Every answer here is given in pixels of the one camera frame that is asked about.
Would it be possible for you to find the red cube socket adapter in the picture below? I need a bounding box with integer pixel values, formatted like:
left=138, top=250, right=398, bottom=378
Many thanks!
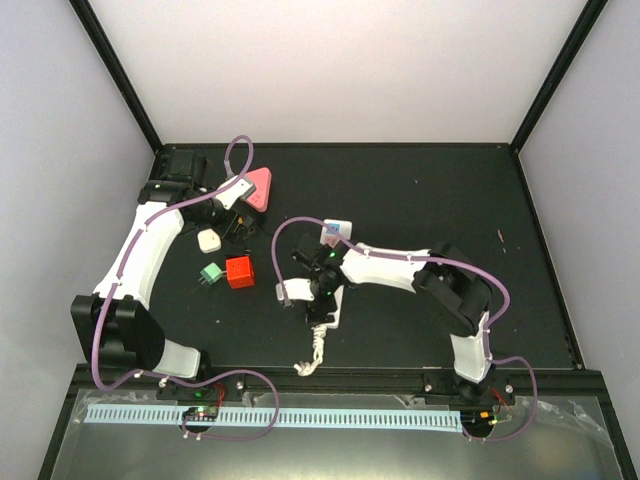
left=225, top=256, right=255, bottom=290

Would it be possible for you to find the green white plug adapter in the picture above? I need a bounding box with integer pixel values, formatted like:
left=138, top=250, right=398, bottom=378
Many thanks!
left=199, top=262, right=226, bottom=285

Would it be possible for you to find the pink triangular power strip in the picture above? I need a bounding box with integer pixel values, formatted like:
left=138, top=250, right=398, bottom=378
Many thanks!
left=244, top=167, right=272, bottom=213

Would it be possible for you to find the white long power strip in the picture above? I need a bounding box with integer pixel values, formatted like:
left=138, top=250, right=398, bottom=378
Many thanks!
left=320, top=219, right=353, bottom=330

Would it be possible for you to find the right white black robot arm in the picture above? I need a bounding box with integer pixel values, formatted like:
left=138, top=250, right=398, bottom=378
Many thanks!
left=278, top=235, right=493, bottom=405

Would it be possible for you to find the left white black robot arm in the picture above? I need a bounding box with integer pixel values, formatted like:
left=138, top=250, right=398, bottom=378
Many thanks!
left=70, top=150, right=256, bottom=399

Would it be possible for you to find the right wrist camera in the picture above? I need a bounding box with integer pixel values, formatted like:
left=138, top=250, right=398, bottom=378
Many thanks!
left=275, top=278, right=315, bottom=307

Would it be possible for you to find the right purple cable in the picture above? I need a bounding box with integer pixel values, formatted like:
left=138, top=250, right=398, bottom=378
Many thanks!
left=270, top=216, right=539, bottom=444

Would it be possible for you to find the purple cable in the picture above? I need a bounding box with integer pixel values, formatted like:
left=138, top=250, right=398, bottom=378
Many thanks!
left=270, top=216, right=539, bottom=444
left=90, top=134, right=280, bottom=442

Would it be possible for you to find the white power strip cord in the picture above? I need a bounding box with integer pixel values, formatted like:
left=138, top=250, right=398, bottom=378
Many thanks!
left=292, top=324, right=328, bottom=377

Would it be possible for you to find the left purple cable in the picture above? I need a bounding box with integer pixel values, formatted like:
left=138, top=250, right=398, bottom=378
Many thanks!
left=90, top=134, right=280, bottom=442

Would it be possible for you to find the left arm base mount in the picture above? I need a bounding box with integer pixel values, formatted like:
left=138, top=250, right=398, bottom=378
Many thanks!
left=157, top=373, right=247, bottom=405

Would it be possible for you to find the white slotted cable duct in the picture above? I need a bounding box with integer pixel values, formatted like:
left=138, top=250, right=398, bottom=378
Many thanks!
left=84, top=404, right=463, bottom=433

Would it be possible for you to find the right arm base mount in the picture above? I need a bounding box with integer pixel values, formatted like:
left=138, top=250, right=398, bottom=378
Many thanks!
left=422, top=369, right=515, bottom=406

